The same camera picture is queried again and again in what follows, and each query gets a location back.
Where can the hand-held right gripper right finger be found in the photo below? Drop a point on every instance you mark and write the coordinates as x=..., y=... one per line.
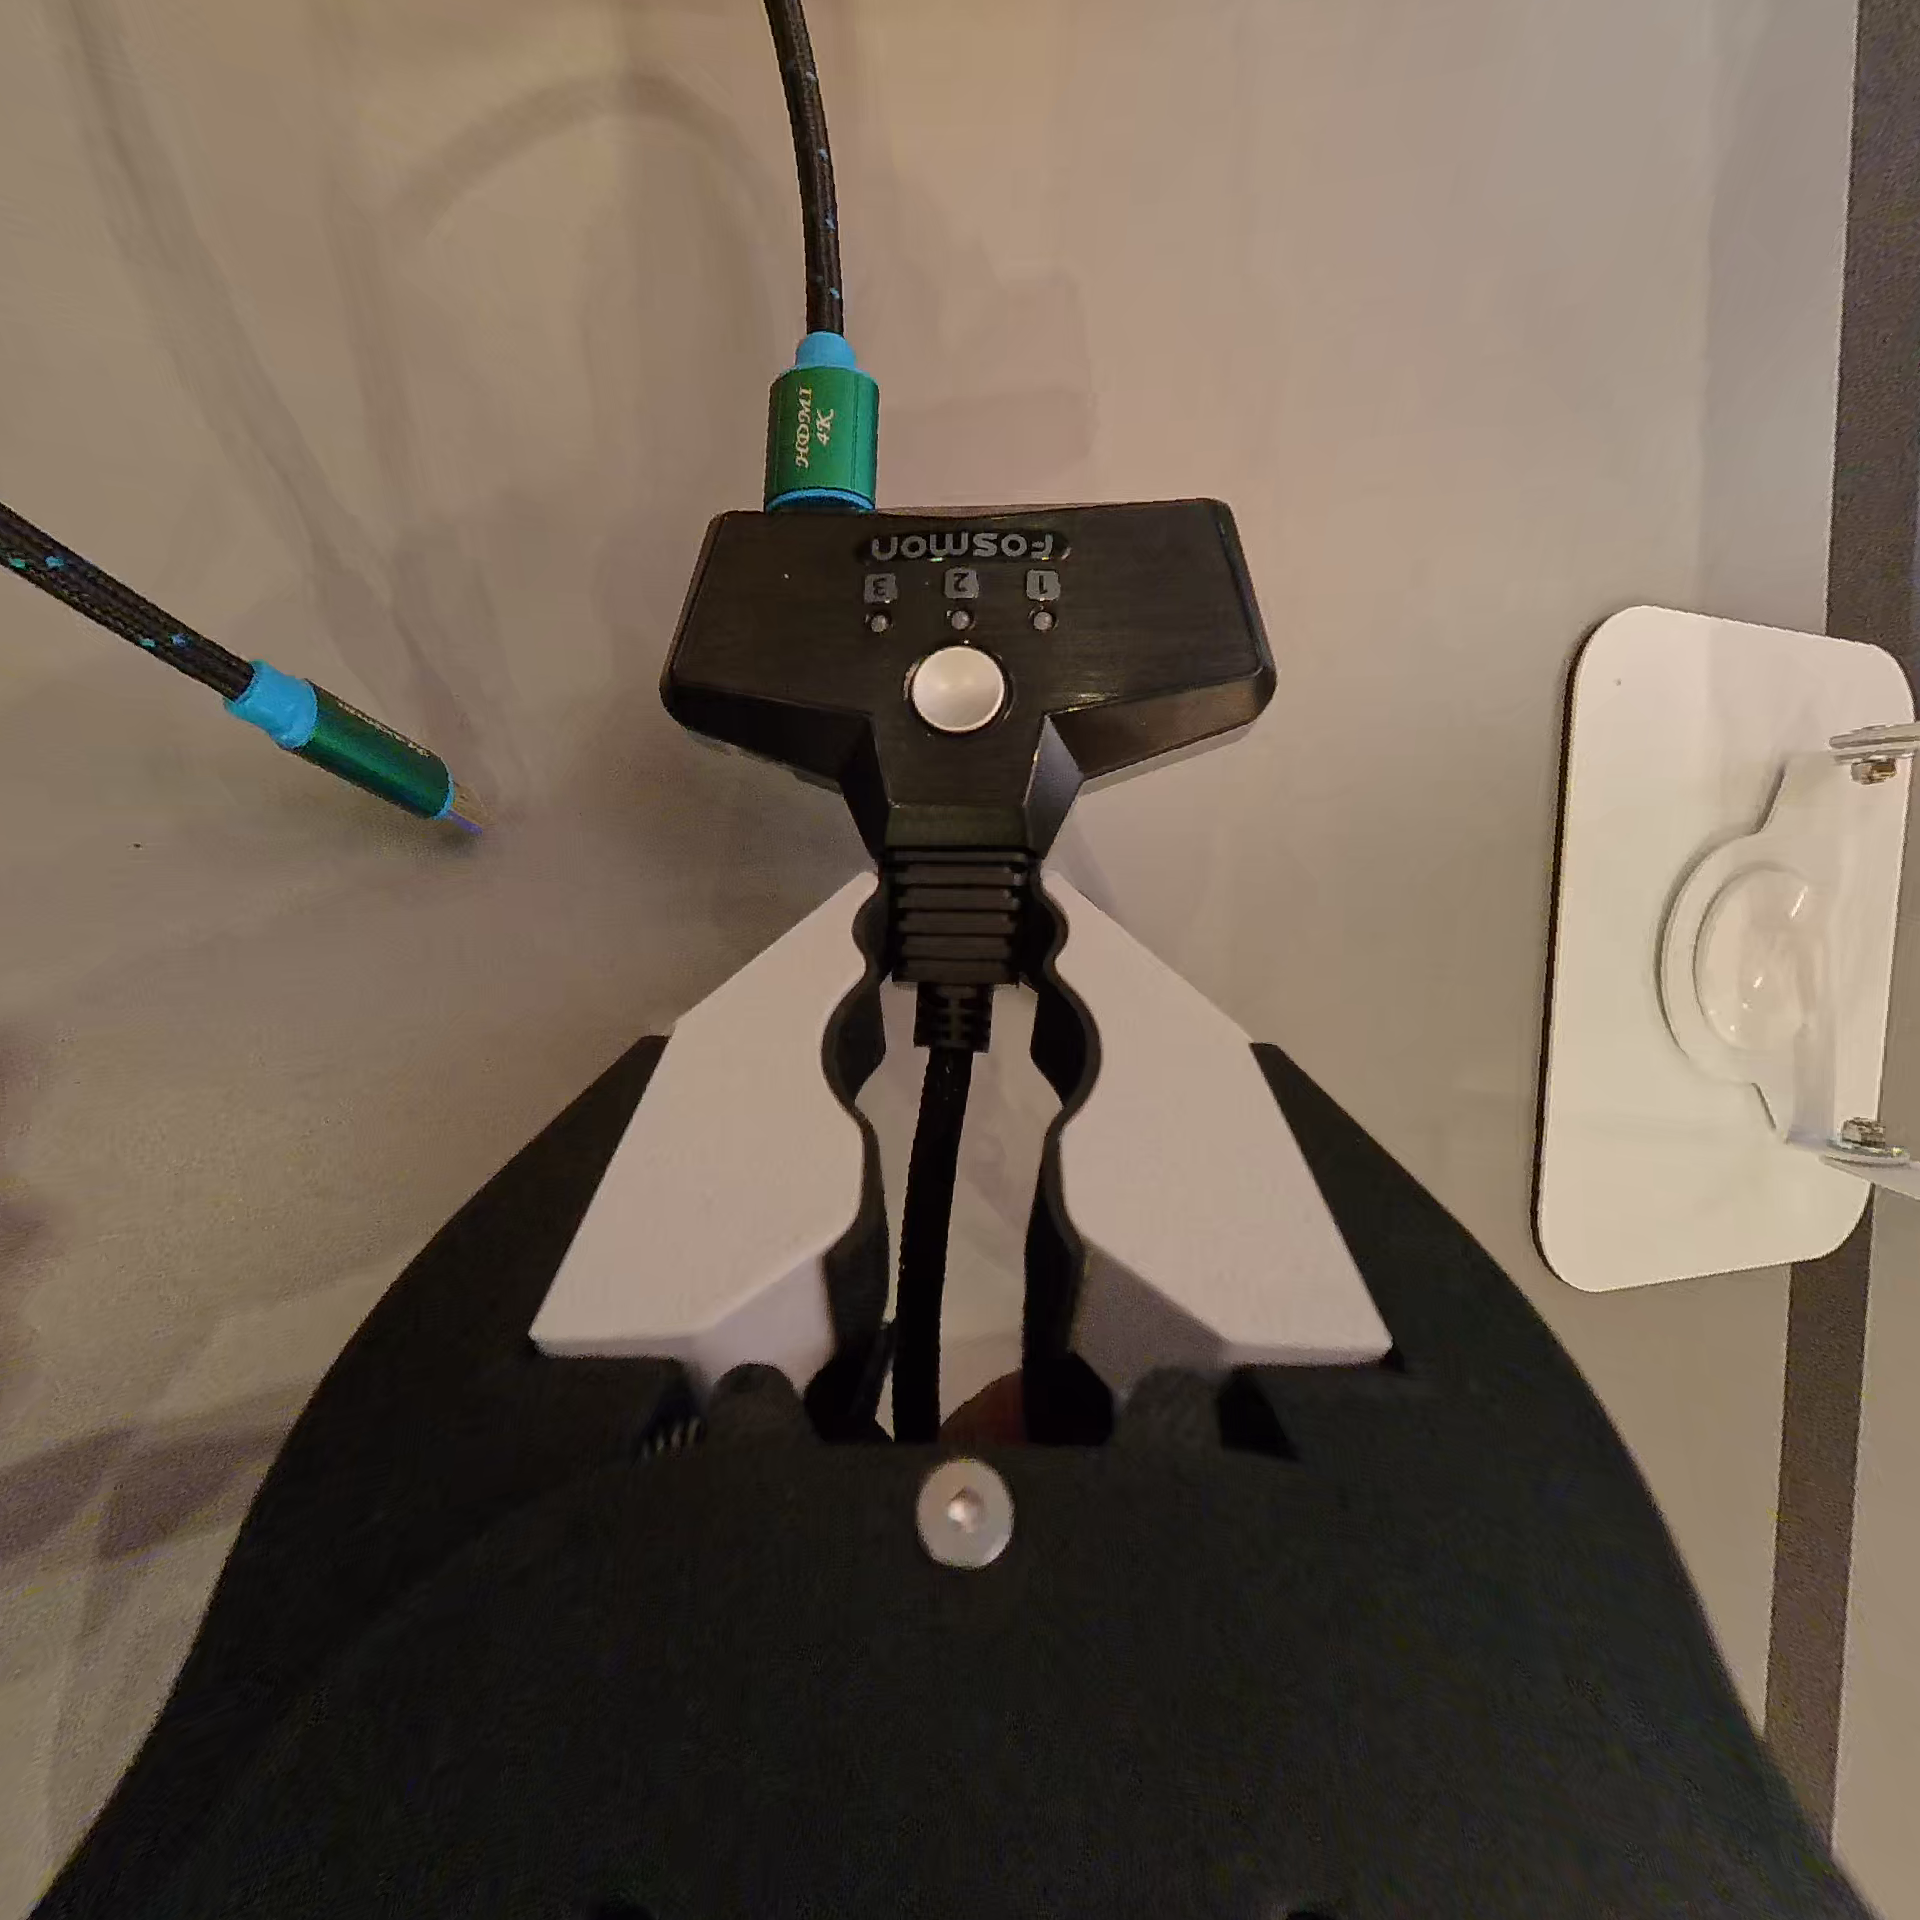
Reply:
x=1198, y=1188

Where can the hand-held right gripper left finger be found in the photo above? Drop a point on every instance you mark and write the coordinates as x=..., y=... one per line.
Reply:
x=720, y=1188

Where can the black hdmi switch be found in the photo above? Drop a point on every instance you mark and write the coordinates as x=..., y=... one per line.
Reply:
x=962, y=602

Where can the white laptop stand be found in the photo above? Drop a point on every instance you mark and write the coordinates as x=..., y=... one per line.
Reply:
x=1636, y=992

